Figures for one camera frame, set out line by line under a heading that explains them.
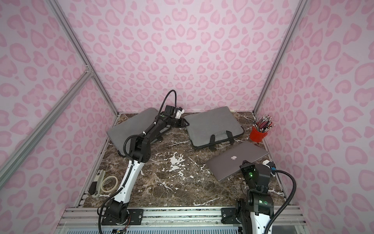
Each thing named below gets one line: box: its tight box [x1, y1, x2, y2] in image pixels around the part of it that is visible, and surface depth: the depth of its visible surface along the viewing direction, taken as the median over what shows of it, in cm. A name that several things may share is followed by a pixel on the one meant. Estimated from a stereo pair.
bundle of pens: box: [252, 114, 276, 133], surface depth 94 cm
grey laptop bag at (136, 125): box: [106, 107, 159, 156], surface depth 109 cm
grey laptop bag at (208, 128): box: [184, 106, 245, 152], surface depth 111 cm
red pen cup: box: [249, 126, 268, 143], surface depth 105 cm
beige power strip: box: [100, 175, 112, 194], surface depth 86 cm
